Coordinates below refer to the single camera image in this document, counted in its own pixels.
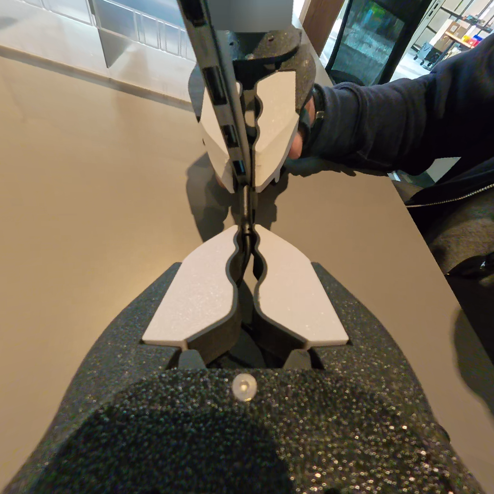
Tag grey multiport hub black cable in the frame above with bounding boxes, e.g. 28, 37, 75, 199
177, 0, 253, 187

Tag clear plastic bin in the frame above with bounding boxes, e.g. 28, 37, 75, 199
0, 0, 195, 104

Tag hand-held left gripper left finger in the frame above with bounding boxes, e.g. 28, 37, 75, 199
141, 225, 243, 365

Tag black cable with red plug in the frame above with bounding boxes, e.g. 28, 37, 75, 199
228, 183, 271, 367

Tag person's right hand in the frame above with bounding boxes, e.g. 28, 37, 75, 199
287, 129, 305, 160

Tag person's right forearm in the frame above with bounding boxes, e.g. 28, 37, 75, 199
305, 35, 494, 176

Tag metal storage shelf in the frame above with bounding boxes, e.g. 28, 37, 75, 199
414, 0, 494, 71

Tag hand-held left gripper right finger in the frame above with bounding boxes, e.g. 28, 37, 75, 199
253, 225, 350, 363

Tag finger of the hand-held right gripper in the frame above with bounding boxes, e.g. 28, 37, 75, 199
250, 71, 299, 192
198, 81, 249, 194

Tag black mesh office chair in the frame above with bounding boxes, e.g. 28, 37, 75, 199
330, 0, 433, 86

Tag wooden support post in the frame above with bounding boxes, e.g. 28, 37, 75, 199
301, 0, 345, 56

